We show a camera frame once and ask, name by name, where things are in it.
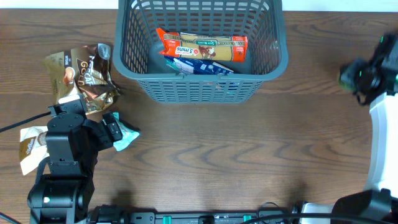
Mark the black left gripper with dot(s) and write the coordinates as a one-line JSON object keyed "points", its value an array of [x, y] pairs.
{"points": [[106, 137]]}

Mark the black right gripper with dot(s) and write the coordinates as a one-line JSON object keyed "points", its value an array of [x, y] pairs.
{"points": [[347, 78]]}

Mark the green lid jar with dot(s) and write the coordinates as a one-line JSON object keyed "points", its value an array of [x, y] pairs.
{"points": [[346, 85]]}

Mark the teal tissue pack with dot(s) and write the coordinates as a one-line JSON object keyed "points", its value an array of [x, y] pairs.
{"points": [[129, 133]]}

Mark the blue pasta box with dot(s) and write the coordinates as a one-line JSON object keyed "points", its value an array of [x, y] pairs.
{"points": [[196, 67]]}

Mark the orange spaghetti pack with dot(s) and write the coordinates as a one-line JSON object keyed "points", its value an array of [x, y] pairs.
{"points": [[203, 47]]}

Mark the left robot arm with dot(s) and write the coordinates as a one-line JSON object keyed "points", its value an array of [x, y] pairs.
{"points": [[64, 184]]}

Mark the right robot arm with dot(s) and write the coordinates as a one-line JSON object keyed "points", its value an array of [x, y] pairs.
{"points": [[378, 200]]}

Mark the white brown snack bag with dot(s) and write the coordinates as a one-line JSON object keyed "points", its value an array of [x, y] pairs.
{"points": [[33, 148]]}

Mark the gold coffee bag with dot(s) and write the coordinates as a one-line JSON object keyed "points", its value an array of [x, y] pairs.
{"points": [[83, 71]]}

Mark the grey plastic basket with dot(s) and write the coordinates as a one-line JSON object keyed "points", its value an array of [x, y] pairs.
{"points": [[137, 46]]}

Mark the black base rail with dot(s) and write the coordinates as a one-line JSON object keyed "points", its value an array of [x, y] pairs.
{"points": [[115, 214]]}

